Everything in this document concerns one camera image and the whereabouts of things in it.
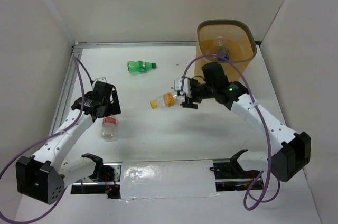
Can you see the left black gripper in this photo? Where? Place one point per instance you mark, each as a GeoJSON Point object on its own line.
{"type": "Point", "coordinates": [115, 101]}

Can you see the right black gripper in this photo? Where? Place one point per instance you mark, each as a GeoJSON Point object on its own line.
{"type": "Point", "coordinates": [188, 102]}

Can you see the clear bottle yellow cap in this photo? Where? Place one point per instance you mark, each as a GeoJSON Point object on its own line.
{"type": "Point", "coordinates": [167, 100]}

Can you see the clear bottle red label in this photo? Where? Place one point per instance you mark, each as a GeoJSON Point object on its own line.
{"type": "Point", "coordinates": [109, 128]}

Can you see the clear bottle orange white label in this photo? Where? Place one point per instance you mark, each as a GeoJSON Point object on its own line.
{"type": "Point", "coordinates": [214, 45]}

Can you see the clear bottle blue label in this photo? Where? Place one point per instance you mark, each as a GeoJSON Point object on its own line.
{"type": "Point", "coordinates": [223, 54]}

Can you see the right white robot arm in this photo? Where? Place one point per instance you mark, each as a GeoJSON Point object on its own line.
{"type": "Point", "coordinates": [290, 151]}

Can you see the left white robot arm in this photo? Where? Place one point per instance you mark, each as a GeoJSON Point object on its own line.
{"type": "Point", "coordinates": [44, 175]}

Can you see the orange mesh waste bin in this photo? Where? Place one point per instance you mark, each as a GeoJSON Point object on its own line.
{"type": "Point", "coordinates": [241, 46]}

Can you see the green plastic bottle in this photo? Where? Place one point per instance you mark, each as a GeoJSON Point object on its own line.
{"type": "Point", "coordinates": [136, 67]}

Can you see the white tape sheet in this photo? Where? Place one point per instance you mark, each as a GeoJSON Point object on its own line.
{"type": "Point", "coordinates": [165, 180]}

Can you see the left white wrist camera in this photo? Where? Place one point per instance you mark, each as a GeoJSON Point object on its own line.
{"type": "Point", "coordinates": [101, 79]}

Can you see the aluminium frame rail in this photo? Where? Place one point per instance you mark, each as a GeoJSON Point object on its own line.
{"type": "Point", "coordinates": [143, 134]}

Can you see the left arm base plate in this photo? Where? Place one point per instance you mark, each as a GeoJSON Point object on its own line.
{"type": "Point", "coordinates": [108, 184]}

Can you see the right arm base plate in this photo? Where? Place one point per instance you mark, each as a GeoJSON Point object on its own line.
{"type": "Point", "coordinates": [230, 176]}

